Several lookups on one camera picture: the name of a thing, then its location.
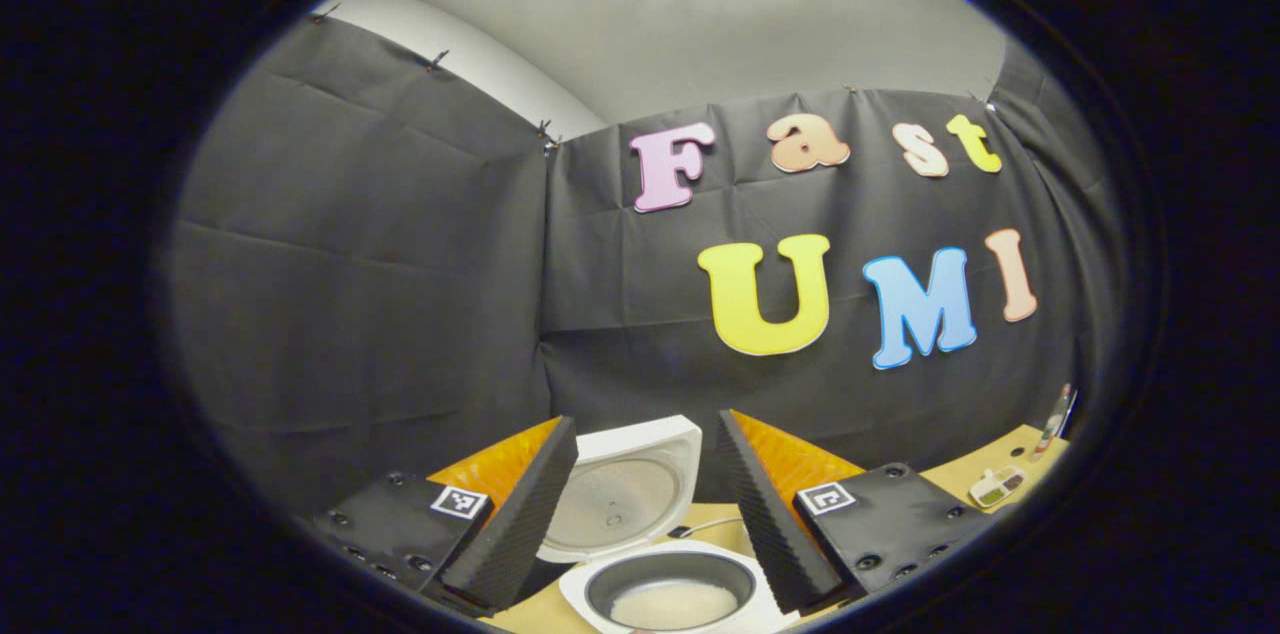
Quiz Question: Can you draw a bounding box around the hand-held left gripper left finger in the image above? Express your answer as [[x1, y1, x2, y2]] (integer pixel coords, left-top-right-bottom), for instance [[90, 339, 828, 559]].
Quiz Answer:
[[310, 416, 579, 615]]

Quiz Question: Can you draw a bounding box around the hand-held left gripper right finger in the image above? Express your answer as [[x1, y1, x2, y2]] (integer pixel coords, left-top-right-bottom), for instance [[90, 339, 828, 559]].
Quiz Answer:
[[720, 408, 1001, 613]]

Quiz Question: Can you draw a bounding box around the white rice cooker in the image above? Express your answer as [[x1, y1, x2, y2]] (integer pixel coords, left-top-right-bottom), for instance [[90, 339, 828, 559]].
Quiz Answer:
[[537, 414, 802, 634]]

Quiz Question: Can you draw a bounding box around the white rice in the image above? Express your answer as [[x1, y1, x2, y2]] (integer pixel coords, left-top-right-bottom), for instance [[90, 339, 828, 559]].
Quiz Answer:
[[610, 579, 740, 632]]

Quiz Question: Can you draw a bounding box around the white divided grain dish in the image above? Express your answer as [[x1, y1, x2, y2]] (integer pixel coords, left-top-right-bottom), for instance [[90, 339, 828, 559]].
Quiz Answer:
[[967, 466, 1027, 511]]

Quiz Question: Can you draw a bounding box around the black backdrop cloth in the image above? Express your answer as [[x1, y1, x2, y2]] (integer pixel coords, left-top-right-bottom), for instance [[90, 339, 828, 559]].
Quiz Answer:
[[165, 12, 1131, 515]]

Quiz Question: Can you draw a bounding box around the clear plastic bottle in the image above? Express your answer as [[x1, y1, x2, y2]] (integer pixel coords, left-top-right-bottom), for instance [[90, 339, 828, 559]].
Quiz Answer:
[[1035, 383, 1077, 461]]

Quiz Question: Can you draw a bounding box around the white power cord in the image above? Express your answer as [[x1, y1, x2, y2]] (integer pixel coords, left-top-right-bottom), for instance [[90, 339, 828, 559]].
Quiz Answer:
[[667, 514, 747, 541]]

